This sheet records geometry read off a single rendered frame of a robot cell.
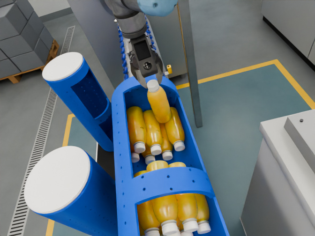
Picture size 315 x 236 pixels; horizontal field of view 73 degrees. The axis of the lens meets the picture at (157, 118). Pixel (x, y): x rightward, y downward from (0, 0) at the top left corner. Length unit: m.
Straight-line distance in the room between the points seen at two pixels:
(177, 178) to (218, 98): 1.85
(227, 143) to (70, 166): 1.43
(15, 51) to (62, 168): 2.94
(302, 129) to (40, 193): 0.90
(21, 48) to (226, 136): 2.99
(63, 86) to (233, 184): 1.43
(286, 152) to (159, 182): 0.36
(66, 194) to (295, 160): 0.75
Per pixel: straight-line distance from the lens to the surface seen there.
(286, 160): 0.67
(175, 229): 0.59
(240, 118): 2.18
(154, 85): 0.71
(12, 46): 3.71
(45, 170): 1.01
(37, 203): 0.95
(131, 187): 0.57
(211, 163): 1.92
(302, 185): 0.65
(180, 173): 0.56
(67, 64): 1.51
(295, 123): 0.68
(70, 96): 1.50
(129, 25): 0.59
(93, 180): 0.91
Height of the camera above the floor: 1.72
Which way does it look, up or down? 49 degrees down
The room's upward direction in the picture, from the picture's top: 20 degrees counter-clockwise
